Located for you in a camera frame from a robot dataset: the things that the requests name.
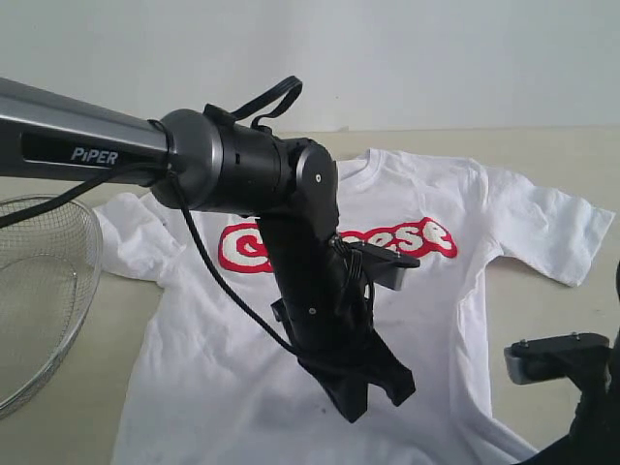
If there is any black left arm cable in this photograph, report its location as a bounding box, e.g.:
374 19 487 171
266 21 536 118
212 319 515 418
0 75 384 359

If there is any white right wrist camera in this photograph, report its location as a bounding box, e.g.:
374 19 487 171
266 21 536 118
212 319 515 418
504 332 611 388

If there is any white t-shirt with red logo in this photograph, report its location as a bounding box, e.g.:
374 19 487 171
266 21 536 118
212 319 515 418
96 148 614 464

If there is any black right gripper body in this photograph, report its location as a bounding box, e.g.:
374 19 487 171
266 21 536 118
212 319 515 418
527 261 620 465

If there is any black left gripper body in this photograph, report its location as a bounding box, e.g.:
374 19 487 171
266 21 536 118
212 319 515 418
270 251 372 368

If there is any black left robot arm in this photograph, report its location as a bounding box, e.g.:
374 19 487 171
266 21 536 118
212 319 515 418
1 76 419 421

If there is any round wire mesh basket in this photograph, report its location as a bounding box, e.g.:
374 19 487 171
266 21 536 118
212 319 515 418
1 201 103 418

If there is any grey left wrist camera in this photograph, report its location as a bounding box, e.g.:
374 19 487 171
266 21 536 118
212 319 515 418
349 241 420 291

